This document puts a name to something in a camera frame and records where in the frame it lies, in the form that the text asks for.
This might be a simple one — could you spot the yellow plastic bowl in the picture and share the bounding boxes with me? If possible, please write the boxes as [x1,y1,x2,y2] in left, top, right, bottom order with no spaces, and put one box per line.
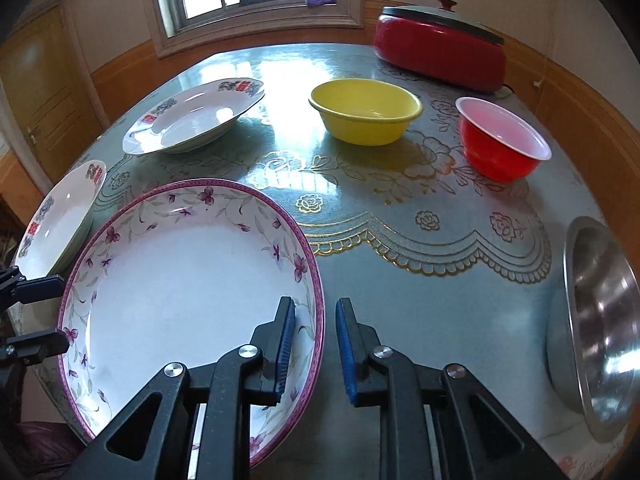
[309,78,423,146]

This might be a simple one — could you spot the stainless steel basin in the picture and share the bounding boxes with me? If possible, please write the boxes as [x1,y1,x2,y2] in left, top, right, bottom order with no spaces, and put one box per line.
[546,217,639,443]

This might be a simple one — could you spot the red electric cooking pot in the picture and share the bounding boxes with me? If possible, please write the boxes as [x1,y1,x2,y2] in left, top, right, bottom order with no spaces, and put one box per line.
[373,14,506,93]

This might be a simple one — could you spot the white power cord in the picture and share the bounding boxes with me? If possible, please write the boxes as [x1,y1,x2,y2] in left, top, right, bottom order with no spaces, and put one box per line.
[532,0,561,89]

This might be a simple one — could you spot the purple floral rimmed plate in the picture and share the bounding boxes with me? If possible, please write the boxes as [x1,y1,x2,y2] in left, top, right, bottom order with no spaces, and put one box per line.
[58,179,326,464]

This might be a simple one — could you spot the wooden door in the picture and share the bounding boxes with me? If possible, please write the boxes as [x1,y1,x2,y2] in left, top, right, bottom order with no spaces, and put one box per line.
[1,0,108,183]

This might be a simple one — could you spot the grey pot lid red knob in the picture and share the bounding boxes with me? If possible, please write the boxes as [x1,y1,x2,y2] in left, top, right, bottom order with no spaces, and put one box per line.
[381,4,504,44]

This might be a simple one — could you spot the red plastic bowl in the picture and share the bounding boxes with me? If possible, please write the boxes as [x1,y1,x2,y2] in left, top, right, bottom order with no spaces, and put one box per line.
[456,96,552,183]

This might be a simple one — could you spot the floral plastic tablecloth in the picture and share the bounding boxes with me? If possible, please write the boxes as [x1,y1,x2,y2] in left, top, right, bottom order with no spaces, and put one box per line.
[8,42,626,480]

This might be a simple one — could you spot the white deep plate red characters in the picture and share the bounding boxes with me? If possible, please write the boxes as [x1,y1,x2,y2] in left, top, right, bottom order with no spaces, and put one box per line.
[122,78,265,156]

